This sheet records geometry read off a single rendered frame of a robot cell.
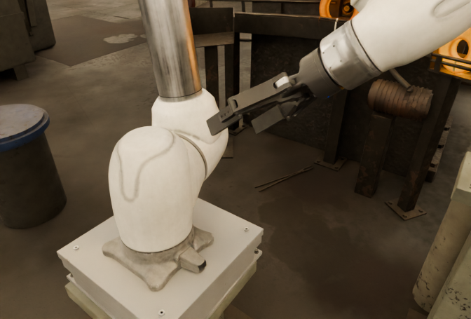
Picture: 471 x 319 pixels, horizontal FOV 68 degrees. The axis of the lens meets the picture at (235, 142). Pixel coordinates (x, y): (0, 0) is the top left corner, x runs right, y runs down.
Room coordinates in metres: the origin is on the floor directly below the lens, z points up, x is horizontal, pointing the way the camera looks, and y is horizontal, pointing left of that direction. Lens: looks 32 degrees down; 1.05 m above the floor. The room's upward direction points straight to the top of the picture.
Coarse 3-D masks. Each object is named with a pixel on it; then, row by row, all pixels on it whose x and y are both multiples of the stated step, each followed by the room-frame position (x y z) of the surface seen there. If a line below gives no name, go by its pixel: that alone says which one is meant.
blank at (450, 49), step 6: (468, 30) 1.11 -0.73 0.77; (462, 36) 1.12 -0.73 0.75; (468, 36) 1.10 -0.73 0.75; (450, 42) 1.16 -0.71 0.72; (456, 42) 1.15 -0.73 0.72; (468, 42) 1.10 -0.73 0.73; (444, 48) 1.17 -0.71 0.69; (450, 48) 1.15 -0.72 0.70; (456, 48) 1.16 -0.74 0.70; (444, 54) 1.16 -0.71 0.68; (450, 54) 1.14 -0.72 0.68; (456, 54) 1.15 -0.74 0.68; (468, 54) 1.09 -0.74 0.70; (444, 60) 1.16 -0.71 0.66; (450, 60) 1.14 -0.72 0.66; (444, 66) 1.15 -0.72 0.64; (468, 66) 1.07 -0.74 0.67; (456, 72) 1.10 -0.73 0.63; (462, 72) 1.09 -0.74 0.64
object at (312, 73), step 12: (300, 60) 0.53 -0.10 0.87; (312, 60) 0.50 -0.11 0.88; (300, 72) 0.50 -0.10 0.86; (312, 72) 0.49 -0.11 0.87; (324, 72) 0.48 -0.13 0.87; (300, 84) 0.50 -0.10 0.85; (312, 84) 0.49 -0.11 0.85; (324, 84) 0.48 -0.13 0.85; (336, 84) 0.49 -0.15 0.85; (324, 96) 0.49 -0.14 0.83
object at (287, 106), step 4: (304, 96) 0.53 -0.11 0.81; (308, 96) 0.53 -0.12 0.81; (296, 100) 0.55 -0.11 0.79; (300, 100) 0.54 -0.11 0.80; (304, 100) 0.53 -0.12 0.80; (284, 104) 0.60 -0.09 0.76; (288, 104) 0.58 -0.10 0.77; (292, 104) 0.56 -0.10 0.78; (296, 104) 0.55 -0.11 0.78; (300, 104) 0.55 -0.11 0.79; (288, 108) 0.58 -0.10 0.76; (292, 108) 0.57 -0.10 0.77; (288, 112) 0.58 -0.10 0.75; (292, 112) 0.59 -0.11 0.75; (288, 116) 0.59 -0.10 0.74; (288, 120) 0.59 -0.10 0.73
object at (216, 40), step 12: (192, 12) 1.71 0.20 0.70; (204, 12) 1.72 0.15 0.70; (216, 12) 1.72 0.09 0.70; (228, 12) 1.72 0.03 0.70; (192, 24) 1.71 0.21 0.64; (204, 24) 1.72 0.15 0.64; (216, 24) 1.72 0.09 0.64; (228, 24) 1.72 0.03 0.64; (204, 36) 1.67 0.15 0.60; (216, 36) 1.65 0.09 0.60; (228, 36) 1.63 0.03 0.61; (204, 48) 1.59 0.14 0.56; (216, 48) 1.59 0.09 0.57; (216, 60) 1.59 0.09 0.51; (216, 72) 1.59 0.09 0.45; (216, 84) 1.59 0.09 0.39; (216, 96) 1.59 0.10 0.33; (228, 144) 1.64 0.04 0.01; (228, 156) 1.52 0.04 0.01
